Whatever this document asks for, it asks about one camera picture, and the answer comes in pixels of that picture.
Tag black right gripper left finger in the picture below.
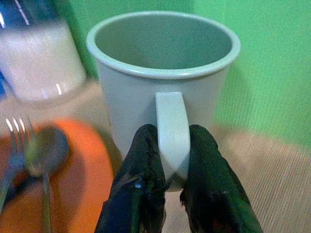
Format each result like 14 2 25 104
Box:
94 123 168 233

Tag orange plate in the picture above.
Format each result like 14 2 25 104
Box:
0 118 115 233

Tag white ceramic mug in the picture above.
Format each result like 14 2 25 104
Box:
86 10 242 193

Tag clear jar with white contents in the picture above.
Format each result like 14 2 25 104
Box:
0 0 87 102

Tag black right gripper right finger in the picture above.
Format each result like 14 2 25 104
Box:
179 124 264 233

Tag silver metal spoon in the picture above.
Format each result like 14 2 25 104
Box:
24 127 71 233

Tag silver metal fork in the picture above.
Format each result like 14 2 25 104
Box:
0 116 35 214

